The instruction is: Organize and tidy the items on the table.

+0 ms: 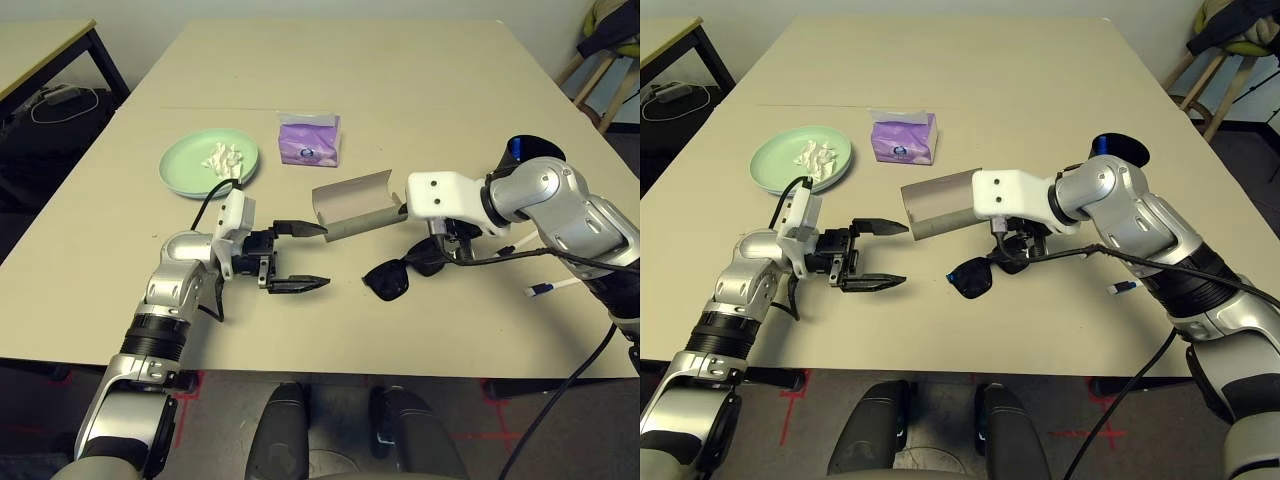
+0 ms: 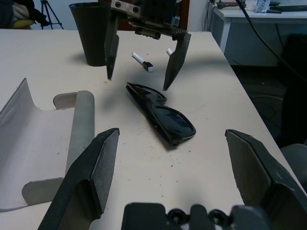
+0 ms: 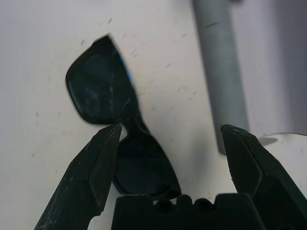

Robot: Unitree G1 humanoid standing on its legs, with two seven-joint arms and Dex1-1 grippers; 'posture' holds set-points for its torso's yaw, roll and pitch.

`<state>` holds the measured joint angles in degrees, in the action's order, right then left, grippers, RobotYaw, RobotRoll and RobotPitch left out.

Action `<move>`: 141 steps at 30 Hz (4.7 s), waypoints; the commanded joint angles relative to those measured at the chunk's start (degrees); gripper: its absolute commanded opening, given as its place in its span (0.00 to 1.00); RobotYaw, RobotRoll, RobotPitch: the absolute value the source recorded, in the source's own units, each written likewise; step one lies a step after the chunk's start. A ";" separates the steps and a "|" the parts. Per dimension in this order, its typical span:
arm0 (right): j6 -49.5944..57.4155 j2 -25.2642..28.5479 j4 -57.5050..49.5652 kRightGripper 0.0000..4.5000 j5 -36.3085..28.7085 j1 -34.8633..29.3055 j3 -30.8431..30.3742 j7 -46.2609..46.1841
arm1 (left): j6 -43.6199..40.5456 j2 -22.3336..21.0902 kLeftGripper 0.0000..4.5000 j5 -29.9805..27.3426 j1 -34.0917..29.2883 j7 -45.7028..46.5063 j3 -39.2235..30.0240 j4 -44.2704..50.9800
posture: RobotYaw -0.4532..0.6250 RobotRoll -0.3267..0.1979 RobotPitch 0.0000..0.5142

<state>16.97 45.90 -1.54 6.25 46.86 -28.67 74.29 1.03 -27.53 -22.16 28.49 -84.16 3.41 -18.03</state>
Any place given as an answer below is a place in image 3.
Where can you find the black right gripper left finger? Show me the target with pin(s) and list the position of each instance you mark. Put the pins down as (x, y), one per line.
(81, 177)

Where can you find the black sunglasses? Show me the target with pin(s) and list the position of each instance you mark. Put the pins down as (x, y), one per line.
(100, 83)

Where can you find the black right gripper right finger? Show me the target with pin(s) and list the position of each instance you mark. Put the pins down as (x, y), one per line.
(261, 172)

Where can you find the grey glasses case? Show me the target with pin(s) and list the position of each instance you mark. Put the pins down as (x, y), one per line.
(216, 72)

